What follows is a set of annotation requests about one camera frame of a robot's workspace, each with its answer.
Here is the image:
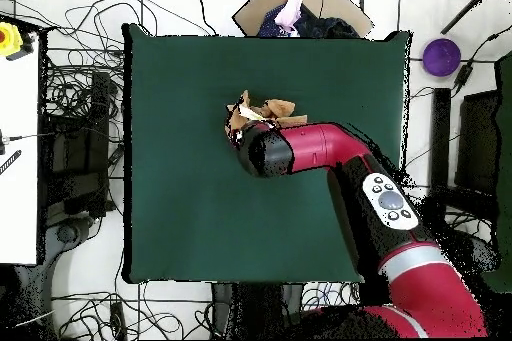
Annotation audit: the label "tan terry towel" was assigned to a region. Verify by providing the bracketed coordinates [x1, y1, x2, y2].
[225, 89, 309, 146]

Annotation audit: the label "black flat box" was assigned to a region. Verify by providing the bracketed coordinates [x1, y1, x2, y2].
[455, 90, 501, 194]

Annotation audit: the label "dark green table cloth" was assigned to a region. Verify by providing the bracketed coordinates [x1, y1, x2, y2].
[121, 22, 413, 284]

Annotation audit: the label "dark blue garment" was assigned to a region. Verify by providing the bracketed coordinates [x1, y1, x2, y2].
[257, 4, 361, 39]

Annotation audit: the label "black power strip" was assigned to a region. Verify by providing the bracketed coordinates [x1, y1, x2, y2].
[88, 70, 112, 218]

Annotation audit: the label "brown cardboard box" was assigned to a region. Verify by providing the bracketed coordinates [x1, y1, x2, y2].
[231, 0, 375, 39]

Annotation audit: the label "pink garment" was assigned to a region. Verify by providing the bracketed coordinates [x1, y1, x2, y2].
[273, 0, 304, 34]

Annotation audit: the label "black upright bar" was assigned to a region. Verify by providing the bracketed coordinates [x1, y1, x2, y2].
[431, 87, 452, 188]

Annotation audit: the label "purple round bowl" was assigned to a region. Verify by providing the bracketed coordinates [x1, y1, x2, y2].
[422, 37, 462, 78]

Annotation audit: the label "black power adapter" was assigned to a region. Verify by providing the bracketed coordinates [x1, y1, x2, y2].
[453, 62, 474, 90]

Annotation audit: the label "white desk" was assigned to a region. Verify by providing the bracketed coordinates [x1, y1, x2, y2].
[0, 32, 41, 266]

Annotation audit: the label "black tripod rod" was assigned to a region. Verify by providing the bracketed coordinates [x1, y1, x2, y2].
[439, 0, 512, 36]

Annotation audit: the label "yellow emergency stop button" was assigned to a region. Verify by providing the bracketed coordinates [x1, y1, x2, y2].
[0, 21, 24, 58]

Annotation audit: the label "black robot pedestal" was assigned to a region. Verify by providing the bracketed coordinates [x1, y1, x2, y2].
[211, 282, 305, 339]

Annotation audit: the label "tangled black floor cables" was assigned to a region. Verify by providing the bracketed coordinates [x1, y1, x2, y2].
[51, 282, 217, 341]
[0, 0, 219, 78]

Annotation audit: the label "black striped strap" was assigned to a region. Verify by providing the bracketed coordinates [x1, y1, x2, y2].
[0, 149, 22, 176]

